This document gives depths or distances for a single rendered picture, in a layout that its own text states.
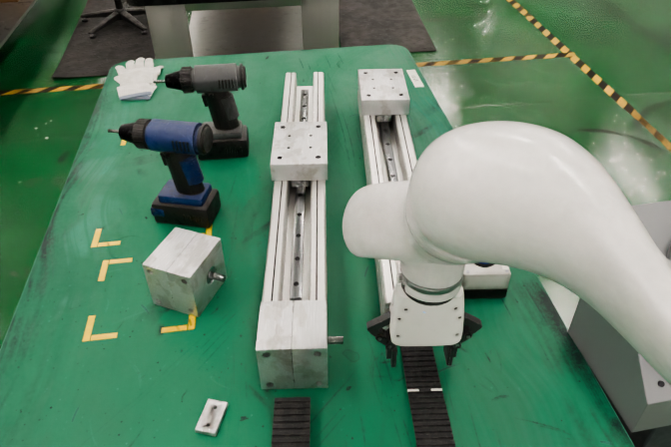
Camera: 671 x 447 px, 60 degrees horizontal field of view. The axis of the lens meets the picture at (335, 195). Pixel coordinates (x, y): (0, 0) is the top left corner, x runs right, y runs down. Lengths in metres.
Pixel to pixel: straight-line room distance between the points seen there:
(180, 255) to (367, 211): 0.45
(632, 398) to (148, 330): 0.74
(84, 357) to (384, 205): 0.60
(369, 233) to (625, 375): 0.46
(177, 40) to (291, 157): 1.58
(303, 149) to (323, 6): 1.49
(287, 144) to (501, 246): 0.87
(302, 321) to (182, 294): 0.23
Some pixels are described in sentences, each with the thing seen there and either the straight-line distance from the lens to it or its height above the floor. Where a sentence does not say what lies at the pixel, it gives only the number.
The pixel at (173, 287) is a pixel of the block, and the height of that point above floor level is 0.84.
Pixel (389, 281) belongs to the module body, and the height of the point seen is 0.86.
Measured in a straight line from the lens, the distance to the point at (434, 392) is 0.90.
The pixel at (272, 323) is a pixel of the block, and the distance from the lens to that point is 0.87.
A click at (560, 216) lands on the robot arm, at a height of 1.35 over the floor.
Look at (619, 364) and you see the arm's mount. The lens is 0.94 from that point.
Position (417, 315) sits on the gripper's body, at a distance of 0.81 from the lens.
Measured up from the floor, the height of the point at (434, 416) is 0.81.
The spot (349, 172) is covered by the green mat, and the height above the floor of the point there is 0.78.
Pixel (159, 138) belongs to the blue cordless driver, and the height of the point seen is 0.98.
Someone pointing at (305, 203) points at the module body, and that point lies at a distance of 1.13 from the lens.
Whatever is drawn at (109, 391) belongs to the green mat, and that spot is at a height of 0.78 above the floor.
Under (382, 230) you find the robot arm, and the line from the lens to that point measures 0.60.
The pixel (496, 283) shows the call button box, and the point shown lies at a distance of 1.03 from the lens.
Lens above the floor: 1.54
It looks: 38 degrees down
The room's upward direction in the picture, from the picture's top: 1 degrees counter-clockwise
